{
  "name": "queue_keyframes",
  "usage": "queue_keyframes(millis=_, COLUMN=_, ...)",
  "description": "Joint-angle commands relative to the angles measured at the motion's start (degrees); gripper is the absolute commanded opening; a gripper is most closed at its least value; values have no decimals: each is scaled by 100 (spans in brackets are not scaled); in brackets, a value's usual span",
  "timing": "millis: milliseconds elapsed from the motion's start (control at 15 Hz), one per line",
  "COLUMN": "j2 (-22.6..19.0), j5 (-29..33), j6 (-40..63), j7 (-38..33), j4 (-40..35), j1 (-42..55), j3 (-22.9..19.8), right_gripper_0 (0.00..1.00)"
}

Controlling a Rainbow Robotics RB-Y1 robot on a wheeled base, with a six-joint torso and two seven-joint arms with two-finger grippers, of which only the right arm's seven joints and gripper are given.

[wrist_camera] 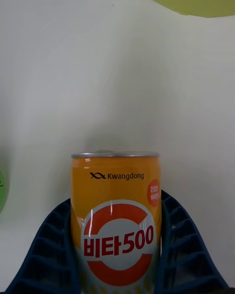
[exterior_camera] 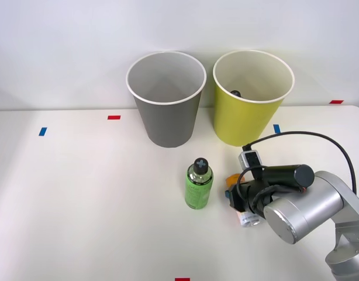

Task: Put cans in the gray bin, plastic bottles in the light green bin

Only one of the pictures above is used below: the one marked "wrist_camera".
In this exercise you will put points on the orange drink can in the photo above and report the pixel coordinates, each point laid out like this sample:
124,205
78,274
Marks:
115,225

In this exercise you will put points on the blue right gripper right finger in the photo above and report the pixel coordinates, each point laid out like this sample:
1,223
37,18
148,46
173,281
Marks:
186,250

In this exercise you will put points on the green round object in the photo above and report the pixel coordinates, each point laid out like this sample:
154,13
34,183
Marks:
2,191

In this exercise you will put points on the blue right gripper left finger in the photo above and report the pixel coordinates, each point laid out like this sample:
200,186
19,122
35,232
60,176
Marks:
49,254

